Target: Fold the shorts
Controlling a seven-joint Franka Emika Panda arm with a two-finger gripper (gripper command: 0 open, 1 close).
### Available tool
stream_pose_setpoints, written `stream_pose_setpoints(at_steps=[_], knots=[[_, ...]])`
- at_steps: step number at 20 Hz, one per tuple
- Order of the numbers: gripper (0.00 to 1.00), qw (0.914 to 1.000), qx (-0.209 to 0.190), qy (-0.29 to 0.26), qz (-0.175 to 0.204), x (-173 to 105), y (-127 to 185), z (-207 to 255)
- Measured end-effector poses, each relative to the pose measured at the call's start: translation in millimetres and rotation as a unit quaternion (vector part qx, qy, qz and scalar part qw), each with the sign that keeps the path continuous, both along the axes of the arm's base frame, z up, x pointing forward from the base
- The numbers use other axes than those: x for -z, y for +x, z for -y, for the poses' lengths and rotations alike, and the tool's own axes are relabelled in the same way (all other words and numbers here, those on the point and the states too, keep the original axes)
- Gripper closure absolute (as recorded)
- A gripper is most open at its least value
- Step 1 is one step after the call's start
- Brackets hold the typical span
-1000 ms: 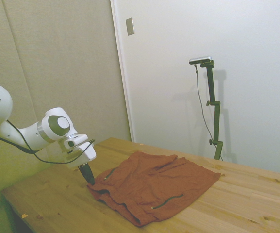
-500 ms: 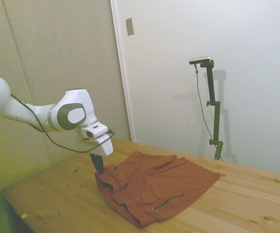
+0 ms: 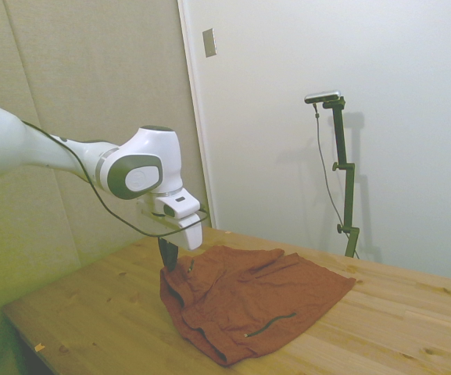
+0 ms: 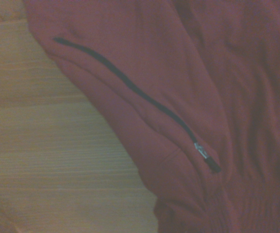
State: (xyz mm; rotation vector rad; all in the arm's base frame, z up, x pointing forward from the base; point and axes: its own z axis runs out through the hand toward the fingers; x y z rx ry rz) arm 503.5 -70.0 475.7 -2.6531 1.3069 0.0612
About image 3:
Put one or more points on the grey exterior camera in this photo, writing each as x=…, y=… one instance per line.
x=322, y=96

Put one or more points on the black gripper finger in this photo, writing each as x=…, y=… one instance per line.
x=163, y=252
x=173, y=256

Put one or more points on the rust red shorts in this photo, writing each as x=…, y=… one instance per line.
x=256, y=301

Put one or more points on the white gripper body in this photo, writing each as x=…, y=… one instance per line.
x=192, y=236

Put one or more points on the grey wall plate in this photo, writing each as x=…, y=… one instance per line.
x=210, y=43

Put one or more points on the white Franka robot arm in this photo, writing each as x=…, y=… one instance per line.
x=143, y=156

